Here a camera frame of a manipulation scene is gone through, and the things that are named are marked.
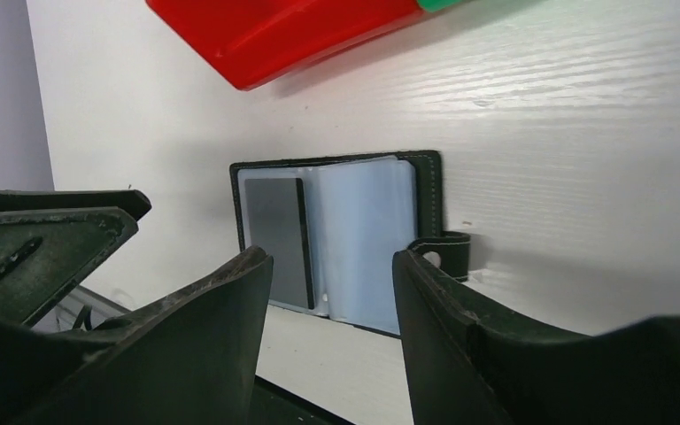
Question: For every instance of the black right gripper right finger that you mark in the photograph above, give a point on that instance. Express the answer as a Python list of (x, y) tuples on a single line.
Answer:
[(471, 360)]

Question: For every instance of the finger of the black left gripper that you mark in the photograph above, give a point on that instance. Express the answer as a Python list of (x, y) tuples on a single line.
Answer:
[(50, 241)]

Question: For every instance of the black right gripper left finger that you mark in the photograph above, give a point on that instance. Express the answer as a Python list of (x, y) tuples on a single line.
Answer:
[(188, 358)]

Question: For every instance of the black leather card holder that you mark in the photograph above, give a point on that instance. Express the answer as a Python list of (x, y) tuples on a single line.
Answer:
[(361, 209)]

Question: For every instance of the black credit card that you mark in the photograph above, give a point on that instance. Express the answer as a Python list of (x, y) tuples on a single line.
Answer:
[(276, 215)]

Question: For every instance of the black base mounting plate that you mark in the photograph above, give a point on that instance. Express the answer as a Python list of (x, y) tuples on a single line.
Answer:
[(273, 405)]

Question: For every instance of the left red plastic bin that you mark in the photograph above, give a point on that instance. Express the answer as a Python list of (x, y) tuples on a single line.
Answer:
[(250, 43)]

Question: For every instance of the green plastic bin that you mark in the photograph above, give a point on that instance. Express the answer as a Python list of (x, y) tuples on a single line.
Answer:
[(431, 6)]

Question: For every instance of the aluminium frame rail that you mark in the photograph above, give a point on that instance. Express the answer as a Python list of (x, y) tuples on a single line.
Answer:
[(86, 310)]

